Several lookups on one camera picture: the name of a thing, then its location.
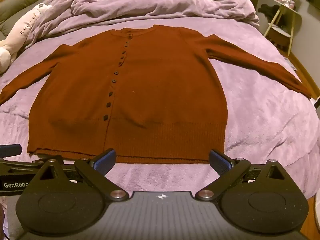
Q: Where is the white plush toy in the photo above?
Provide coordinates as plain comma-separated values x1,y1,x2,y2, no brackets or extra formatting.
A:
0,4,53,74

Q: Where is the paper sheet on floor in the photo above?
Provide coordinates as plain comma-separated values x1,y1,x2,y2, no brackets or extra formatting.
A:
283,56,298,72

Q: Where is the crumpled purple blanket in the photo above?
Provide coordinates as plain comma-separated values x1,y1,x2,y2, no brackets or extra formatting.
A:
25,0,260,46

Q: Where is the bed with purple sheet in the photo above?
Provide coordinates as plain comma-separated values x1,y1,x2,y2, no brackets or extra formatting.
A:
0,17,320,207

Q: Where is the yellow-legged side table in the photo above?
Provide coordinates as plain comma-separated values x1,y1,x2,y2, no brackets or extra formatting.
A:
263,0,303,56

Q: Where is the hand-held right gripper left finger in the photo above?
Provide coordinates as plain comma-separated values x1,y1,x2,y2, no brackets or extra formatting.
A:
37,148,127,203

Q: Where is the olive grey sofa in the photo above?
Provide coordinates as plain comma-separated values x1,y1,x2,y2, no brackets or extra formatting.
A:
0,0,49,41

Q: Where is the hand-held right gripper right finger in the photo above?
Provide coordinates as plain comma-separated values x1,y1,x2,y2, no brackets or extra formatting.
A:
195,149,288,202

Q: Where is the dark clothing pile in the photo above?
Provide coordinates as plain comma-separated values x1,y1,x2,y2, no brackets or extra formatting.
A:
258,4,278,23

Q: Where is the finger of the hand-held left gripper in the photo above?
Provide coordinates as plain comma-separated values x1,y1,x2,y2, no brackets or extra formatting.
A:
0,158,45,174
0,143,23,158

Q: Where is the rust brown buttoned cardigan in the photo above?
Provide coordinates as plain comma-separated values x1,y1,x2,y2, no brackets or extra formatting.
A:
0,24,312,165

